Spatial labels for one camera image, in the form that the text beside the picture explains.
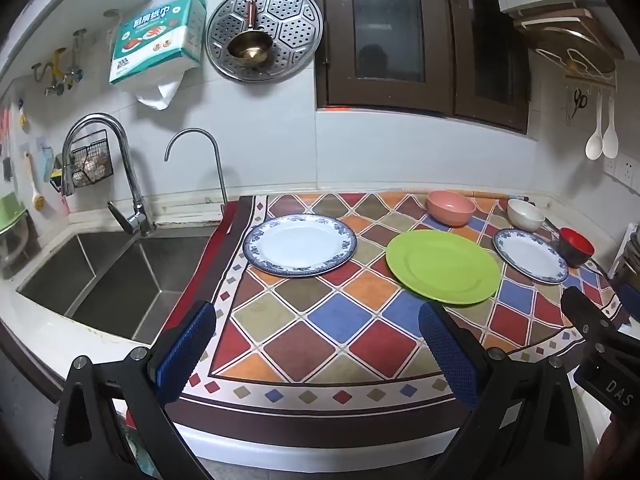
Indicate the white wall socket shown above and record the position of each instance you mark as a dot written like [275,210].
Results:
[623,169]

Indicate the white spoon right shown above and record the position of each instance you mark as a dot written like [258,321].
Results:
[610,143]

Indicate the paper towel pack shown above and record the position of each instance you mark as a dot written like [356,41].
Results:
[153,51]

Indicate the large blue white plate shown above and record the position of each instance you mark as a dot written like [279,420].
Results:
[299,245]

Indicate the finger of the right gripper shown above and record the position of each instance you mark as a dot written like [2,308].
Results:
[630,299]
[591,323]

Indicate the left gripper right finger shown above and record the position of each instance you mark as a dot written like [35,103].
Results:
[453,351]

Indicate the green plate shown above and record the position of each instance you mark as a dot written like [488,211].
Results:
[443,266]

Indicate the wall hooks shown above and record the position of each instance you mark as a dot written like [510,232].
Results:
[62,80]

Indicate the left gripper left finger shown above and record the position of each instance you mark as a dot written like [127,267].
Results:
[179,349]

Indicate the white dish brush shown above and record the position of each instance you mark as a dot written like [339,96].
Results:
[38,201]

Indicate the round steel steamer tray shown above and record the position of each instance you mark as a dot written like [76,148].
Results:
[295,26]

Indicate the white bowl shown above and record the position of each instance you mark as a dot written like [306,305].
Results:
[524,215]

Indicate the person right hand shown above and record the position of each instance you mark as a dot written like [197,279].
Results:
[617,454]

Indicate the black scissors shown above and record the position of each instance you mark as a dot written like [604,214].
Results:
[580,100]

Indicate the red black bowl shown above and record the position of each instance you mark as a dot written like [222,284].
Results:
[573,247]

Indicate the colourful diamond pattern mat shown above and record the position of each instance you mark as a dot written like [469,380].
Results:
[332,361]

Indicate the pink bowl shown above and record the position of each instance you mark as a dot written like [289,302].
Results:
[450,208]

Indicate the wooden cutting boards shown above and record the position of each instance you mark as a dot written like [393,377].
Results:
[574,40]

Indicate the thin gooseneck faucet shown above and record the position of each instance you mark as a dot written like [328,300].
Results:
[205,170]

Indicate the steel kitchen sink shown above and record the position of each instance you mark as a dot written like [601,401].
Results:
[124,285]

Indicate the brass ladle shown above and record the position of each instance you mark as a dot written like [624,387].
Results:
[252,47]

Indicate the small blue white plate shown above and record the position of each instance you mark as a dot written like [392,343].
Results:
[531,255]

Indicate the black wire sponge basket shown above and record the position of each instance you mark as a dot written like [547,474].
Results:
[91,159]

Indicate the green bowl at sink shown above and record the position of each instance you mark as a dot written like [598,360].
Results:
[11,210]

